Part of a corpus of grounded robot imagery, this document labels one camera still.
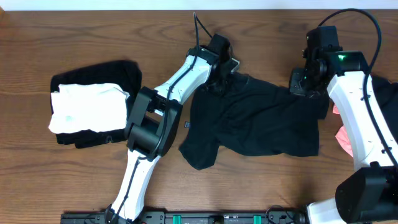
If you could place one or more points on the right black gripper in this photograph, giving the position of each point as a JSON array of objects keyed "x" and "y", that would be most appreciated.
[{"x": 298, "y": 82}]

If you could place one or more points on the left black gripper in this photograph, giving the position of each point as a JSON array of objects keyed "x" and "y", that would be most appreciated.
[{"x": 222, "y": 78}]

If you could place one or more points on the black t-shirt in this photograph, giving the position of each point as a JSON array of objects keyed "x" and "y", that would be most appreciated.
[{"x": 252, "y": 118}]

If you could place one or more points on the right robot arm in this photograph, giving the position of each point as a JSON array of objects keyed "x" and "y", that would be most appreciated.
[{"x": 370, "y": 194}]

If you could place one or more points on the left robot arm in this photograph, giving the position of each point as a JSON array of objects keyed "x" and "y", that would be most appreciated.
[{"x": 153, "y": 121}]

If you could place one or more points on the black fabric storage container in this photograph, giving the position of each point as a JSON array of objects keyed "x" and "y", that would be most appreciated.
[{"x": 125, "y": 73}]

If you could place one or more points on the black crumpled garment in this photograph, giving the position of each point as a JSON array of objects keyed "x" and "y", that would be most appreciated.
[{"x": 387, "y": 98}]

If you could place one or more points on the small garment label tag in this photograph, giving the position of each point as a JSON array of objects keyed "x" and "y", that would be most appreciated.
[{"x": 187, "y": 124}]

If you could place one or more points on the pink crumpled garment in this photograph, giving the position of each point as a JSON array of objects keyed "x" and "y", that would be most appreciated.
[{"x": 343, "y": 140}]

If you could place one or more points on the white folded garment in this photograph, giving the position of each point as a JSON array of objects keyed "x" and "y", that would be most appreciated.
[{"x": 94, "y": 107}]

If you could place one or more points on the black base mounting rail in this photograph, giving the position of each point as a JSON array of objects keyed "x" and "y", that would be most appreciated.
[{"x": 269, "y": 217}]

